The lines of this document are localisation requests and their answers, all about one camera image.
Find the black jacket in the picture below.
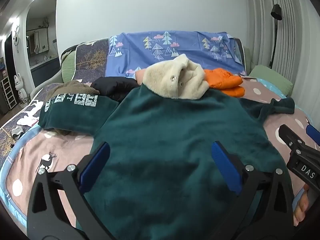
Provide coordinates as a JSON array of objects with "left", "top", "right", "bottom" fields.
[{"left": 90, "top": 76, "right": 140, "bottom": 103}]

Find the small grey object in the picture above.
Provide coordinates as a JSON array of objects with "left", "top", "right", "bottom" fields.
[{"left": 11, "top": 127, "right": 24, "bottom": 141}]

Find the black floor lamp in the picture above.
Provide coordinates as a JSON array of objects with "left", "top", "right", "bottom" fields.
[{"left": 269, "top": 4, "right": 283, "bottom": 70}]

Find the white deer wall decoration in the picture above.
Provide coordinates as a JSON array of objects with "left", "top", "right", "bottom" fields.
[{"left": 11, "top": 25, "right": 21, "bottom": 53}]

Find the dark blue cabinet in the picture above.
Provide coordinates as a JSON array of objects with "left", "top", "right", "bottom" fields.
[{"left": 30, "top": 56, "right": 62, "bottom": 87}]

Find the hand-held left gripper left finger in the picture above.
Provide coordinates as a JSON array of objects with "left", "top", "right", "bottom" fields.
[{"left": 26, "top": 141, "right": 118, "bottom": 240}]

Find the green pillow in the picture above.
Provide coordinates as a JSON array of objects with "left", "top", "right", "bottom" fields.
[{"left": 249, "top": 64, "right": 294, "bottom": 97}]

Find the brown fleece garment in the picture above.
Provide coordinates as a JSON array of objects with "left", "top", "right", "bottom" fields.
[{"left": 46, "top": 80, "right": 101, "bottom": 137}]

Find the blue tree-print sheet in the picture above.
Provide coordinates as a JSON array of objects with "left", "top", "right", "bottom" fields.
[{"left": 105, "top": 31, "right": 247, "bottom": 80}]

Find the person's right hand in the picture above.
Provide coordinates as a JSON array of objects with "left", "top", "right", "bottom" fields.
[{"left": 293, "top": 184, "right": 312, "bottom": 228}]

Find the small white cloth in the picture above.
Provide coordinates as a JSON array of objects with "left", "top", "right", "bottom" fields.
[{"left": 16, "top": 116, "right": 40, "bottom": 128}]

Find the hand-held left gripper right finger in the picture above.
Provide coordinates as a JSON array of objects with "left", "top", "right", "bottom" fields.
[{"left": 211, "top": 141, "right": 297, "bottom": 240}]

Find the dark green fleece jacket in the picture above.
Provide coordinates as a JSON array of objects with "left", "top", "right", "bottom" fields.
[{"left": 39, "top": 54, "right": 296, "bottom": 240}]

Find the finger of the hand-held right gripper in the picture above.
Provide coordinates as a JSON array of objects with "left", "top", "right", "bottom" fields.
[
  {"left": 306, "top": 124, "right": 320, "bottom": 147},
  {"left": 278, "top": 124, "right": 307, "bottom": 153}
]

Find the white pleated curtain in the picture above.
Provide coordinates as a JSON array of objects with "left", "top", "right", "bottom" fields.
[{"left": 244, "top": 0, "right": 320, "bottom": 98}]

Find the orange puffer jacket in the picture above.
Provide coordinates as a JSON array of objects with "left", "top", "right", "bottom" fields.
[{"left": 204, "top": 67, "right": 244, "bottom": 98}]

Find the white cat figurine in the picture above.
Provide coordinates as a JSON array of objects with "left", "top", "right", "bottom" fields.
[{"left": 13, "top": 73, "right": 28, "bottom": 105}]

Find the green sofa backrest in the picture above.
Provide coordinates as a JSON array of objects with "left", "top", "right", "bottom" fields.
[{"left": 61, "top": 45, "right": 78, "bottom": 83}]

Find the pink polka dot bed sheet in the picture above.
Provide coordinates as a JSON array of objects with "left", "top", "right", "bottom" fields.
[{"left": 0, "top": 76, "right": 320, "bottom": 230}]

